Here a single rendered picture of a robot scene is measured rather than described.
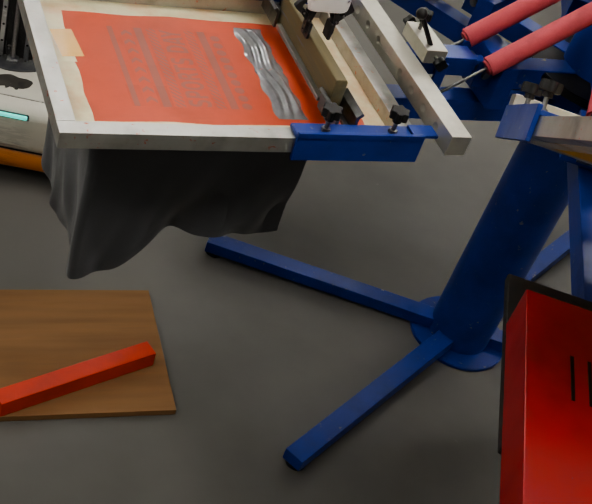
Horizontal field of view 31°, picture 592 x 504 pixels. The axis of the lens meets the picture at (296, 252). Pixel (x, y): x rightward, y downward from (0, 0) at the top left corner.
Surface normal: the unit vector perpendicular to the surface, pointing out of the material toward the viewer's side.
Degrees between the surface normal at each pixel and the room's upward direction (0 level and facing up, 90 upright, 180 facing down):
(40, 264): 0
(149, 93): 0
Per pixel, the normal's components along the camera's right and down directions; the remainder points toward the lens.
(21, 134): 0.04, 0.66
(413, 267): 0.27, -0.73
